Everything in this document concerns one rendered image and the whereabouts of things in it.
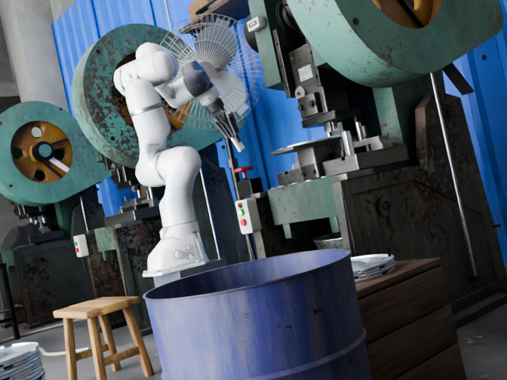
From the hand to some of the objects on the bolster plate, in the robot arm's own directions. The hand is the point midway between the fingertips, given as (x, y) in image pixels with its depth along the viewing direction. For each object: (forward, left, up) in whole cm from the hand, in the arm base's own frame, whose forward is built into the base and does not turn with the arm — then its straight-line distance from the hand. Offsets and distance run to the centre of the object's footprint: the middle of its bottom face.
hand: (238, 142), depth 261 cm
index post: (+11, -50, -16) cm, 54 cm away
